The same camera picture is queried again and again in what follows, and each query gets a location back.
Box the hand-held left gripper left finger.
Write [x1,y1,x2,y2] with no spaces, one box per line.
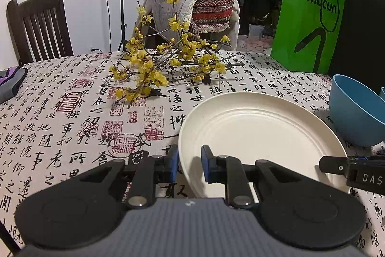
[81,144,179,209]

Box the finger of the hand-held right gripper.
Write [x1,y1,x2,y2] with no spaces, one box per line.
[319,155,349,177]

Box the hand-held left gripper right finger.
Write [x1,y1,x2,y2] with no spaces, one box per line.
[201,145,304,209]

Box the cream round plate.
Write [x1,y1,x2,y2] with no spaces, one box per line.
[178,92,351,206]

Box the yellow flower branch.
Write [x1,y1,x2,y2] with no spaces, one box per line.
[109,0,245,108]

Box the calligraphy printed tablecloth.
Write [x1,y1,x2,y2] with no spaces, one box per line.
[0,49,385,257]

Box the black paper bag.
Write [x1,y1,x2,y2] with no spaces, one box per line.
[328,0,385,86]

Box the green paper bag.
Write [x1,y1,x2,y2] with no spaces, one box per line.
[270,0,346,74]

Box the chair draped with blankets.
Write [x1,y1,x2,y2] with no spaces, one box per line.
[230,0,241,51]

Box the purple grey cloth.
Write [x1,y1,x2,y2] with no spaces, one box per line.
[0,67,28,104]

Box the dark wooden chair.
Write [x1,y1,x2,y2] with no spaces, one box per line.
[6,0,74,65]

